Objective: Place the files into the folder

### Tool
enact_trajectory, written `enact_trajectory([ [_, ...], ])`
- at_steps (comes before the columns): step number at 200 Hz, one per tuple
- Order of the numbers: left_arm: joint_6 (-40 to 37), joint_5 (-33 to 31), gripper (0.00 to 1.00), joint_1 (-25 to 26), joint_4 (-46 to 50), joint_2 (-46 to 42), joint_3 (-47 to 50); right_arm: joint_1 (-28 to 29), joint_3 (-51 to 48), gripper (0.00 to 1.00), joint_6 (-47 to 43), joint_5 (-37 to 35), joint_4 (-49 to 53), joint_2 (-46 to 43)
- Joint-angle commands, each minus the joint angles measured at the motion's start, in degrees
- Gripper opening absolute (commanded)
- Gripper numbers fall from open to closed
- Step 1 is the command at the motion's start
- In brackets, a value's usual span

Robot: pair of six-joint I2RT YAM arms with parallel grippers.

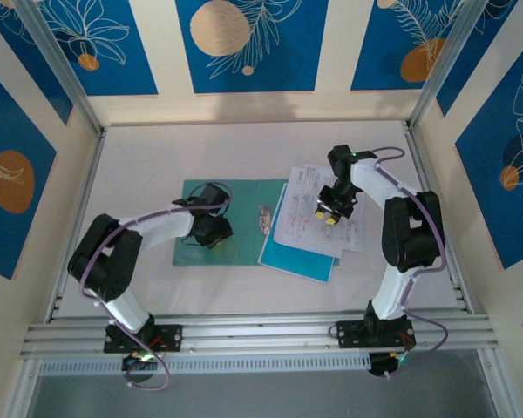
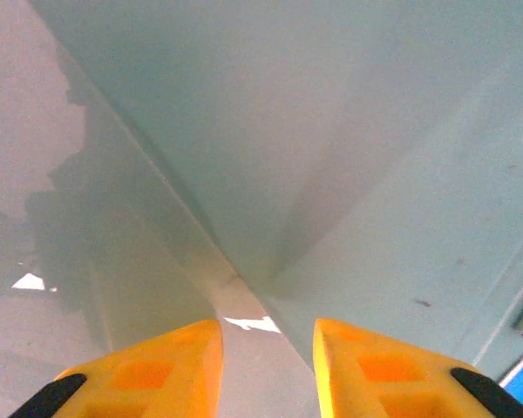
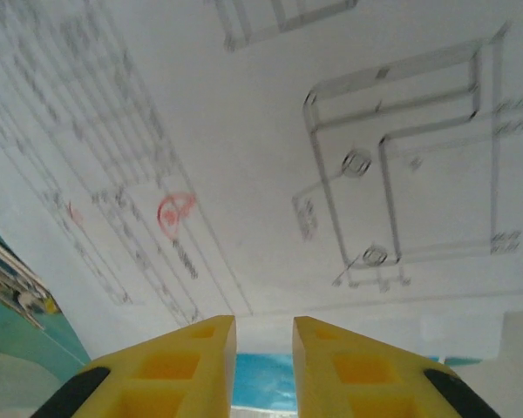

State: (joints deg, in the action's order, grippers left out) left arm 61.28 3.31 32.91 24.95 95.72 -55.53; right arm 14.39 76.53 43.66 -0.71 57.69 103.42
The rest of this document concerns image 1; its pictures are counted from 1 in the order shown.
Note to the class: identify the blue plastic sheet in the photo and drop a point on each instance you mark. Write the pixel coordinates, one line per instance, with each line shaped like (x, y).
(296, 265)

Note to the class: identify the white technical drawing sheet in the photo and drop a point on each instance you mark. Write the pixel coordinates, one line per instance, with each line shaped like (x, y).
(353, 235)
(296, 226)

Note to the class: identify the aluminium frame leg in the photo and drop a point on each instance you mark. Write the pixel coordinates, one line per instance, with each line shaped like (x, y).
(499, 383)
(24, 387)

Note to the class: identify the black base electronics module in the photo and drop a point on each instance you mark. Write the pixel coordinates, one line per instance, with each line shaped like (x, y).
(135, 378)
(381, 368)

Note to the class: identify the blue floral wall panel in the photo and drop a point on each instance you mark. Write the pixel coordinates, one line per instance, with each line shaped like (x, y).
(266, 65)
(497, 196)
(383, 43)
(8, 130)
(113, 65)
(35, 65)
(484, 52)

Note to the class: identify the aluminium table side rail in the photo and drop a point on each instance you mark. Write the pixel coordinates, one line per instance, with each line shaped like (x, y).
(416, 152)
(87, 183)

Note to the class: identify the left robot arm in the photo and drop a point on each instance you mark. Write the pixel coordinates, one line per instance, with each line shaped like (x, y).
(157, 226)

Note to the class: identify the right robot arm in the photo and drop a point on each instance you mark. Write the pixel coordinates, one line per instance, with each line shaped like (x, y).
(392, 287)

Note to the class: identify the aluminium frame post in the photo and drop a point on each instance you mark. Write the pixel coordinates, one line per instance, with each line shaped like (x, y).
(443, 65)
(65, 74)

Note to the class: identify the aluminium cross rail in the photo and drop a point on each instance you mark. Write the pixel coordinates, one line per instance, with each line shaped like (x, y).
(261, 337)

